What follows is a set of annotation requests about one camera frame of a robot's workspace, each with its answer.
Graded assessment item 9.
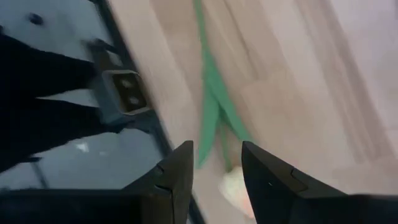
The black support beam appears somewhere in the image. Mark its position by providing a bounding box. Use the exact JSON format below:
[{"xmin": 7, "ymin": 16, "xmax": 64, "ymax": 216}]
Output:
[
  {"xmin": 0, "ymin": 98, "xmax": 125, "ymax": 174},
  {"xmin": 0, "ymin": 32, "xmax": 98, "ymax": 99}
]

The cream artificial tulip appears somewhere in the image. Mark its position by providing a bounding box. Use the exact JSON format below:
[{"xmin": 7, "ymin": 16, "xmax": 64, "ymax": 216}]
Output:
[{"xmin": 192, "ymin": 0, "xmax": 257, "ymax": 220}]

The black metal table frame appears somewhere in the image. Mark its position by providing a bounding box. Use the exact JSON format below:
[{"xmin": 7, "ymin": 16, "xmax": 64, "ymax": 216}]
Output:
[{"xmin": 88, "ymin": 0, "xmax": 206, "ymax": 224}]

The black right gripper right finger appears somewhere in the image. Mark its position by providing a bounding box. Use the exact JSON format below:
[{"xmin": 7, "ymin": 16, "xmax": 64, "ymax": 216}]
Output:
[{"xmin": 241, "ymin": 141, "xmax": 346, "ymax": 224}]

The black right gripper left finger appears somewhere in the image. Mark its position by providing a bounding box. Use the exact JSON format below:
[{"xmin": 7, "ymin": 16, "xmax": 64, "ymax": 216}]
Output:
[{"xmin": 123, "ymin": 140, "xmax": 195, "ymax": 224}]

